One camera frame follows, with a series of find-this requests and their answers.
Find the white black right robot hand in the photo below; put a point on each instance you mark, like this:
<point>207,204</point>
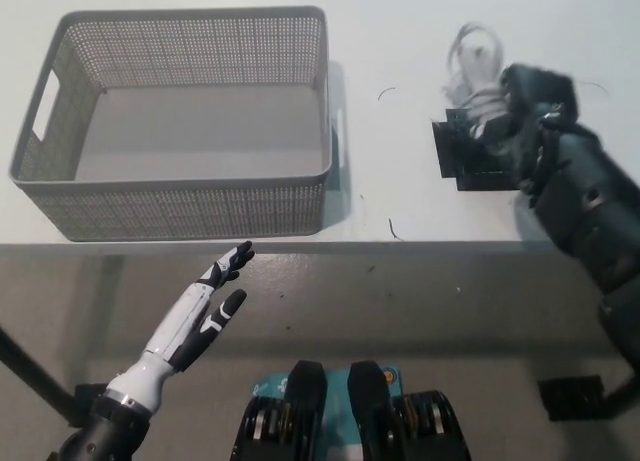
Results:
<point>535,101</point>

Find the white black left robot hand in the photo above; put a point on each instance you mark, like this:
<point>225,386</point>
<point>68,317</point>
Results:
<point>180,326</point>

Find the black tape patch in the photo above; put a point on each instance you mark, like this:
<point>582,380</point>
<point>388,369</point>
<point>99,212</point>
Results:
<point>450,153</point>

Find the black table foot plate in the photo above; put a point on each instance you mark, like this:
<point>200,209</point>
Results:
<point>570,398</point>
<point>89,396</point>

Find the grey perforated plastic basket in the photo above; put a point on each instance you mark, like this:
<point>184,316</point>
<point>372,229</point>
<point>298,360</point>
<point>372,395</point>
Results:
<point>200,206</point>

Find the black teal robot torso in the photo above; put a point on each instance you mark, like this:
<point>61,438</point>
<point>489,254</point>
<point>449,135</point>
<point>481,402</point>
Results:
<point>305,411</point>

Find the black table leg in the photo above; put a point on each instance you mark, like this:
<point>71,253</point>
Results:
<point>625,391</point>
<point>35,371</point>

